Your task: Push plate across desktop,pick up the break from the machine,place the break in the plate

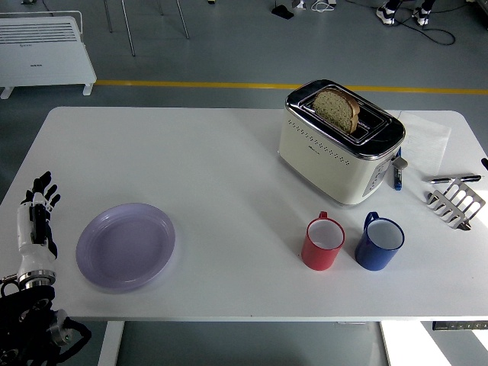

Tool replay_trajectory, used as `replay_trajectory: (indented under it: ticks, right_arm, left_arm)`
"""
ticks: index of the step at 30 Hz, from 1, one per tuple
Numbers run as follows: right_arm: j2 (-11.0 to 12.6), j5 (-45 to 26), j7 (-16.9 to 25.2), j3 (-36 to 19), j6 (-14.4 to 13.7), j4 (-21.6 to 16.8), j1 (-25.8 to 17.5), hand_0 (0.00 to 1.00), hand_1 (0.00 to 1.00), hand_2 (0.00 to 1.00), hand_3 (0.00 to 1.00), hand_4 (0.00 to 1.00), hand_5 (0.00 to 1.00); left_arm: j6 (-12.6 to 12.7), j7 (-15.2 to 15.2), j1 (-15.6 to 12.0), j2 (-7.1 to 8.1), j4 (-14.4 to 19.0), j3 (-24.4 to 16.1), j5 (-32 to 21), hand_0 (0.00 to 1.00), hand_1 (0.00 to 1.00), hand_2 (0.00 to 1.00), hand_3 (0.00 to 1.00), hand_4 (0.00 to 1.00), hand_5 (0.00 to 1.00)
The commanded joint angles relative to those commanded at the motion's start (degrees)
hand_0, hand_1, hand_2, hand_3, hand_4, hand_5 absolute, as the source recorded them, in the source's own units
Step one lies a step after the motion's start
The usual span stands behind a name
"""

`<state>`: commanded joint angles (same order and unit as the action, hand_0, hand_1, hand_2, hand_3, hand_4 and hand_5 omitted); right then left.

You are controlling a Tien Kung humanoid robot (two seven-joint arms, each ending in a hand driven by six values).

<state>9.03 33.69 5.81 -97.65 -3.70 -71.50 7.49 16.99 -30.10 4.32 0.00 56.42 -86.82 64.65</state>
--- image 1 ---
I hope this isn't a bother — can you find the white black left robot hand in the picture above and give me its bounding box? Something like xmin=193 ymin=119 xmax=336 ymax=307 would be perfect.
xmin=15 ymin=170 xmax=62 ymax=276

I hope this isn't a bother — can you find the purple plate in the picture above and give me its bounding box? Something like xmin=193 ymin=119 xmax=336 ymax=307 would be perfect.
xmin=75 ymin=202 xmax=177 ymax=294

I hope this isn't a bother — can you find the brown bread slice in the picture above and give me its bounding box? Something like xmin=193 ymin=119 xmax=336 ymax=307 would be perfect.
xmin=313 ymin=89 xmax=361 ymax=133

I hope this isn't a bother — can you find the black silver pen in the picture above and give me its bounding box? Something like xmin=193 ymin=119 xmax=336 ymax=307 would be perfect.
xmin=425 ymin=174 xmax=483 ymax=185

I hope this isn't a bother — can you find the silver toast rack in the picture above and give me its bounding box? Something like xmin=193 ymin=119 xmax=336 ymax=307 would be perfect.
xmin=425 ymin=180 xmax=486 ymax=232

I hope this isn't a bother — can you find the white paper sheet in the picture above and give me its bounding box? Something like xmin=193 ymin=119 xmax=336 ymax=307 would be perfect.
xmin=396 ymin=110 xmax=453 ymax=178

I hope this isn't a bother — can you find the blue marker pen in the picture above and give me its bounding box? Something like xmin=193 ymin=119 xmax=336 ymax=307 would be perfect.
xmin=390 ymin=147 xmax=403 ymax=191

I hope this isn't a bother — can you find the white table leg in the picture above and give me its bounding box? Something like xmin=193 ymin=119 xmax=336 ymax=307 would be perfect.
xmin=379 ymin=322 xmax=392 ymax=366
xmin=95 ymin=321 xmax=125 ymax=366

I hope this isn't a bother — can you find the blue mug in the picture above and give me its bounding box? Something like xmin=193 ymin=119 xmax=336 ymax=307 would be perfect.
xmin=354 ymin=211 xmax=405 ymax=271

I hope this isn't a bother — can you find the black white sneaker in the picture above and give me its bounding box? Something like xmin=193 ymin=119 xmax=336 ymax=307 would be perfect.
xmin=413 ymin=5 xmax=432 ymax=27
xmin=376 ymin=2 xmax=397 ymax=26

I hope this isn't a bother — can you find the cream chrome toaster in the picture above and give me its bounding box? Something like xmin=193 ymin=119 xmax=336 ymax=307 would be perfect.
xmin=277 ymin=79 xmax=409 ymax=207

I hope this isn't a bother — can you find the black table control panel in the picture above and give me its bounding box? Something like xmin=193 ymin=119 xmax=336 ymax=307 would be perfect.
xmin=432 ymin=322 xmax=488 ymax=331

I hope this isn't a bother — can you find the white panel heater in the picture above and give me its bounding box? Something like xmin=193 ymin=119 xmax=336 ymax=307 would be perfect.
xmin=0 ymin=10 xmax=98 ymax=100

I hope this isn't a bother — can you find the red mug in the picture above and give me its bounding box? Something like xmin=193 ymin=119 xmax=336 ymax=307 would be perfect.
xmin=300 ymin=210 xmax=346 ymax=271

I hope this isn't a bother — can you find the metal chair leg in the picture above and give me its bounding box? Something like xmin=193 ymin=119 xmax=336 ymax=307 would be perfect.
xmin=102 ymin=0 xmax=114 ymax=34
xmin=175 ymin=0 xmax=190 ymax=40
xmin=120 ymin=0 xmax=136 ymax=57

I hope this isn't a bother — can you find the black floor pedal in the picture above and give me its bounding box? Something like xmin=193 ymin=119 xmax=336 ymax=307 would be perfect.
xmin=271 ymin=0 xmax=295 ymax=20

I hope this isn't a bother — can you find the black floor cable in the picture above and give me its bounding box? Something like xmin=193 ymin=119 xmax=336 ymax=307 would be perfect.
xmin=394 ymin=14 xmax=457 ymax=46

